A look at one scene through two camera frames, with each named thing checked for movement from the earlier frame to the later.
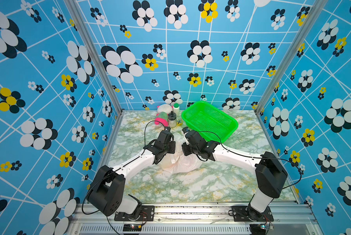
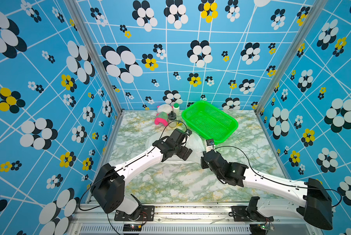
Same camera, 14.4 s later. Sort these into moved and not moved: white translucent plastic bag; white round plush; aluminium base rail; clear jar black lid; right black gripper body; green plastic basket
Moved: right black gripper body; white translucent plastic bag
Not moved: aluminium base rail; clear jar black lid; white round plush; green plastic basket
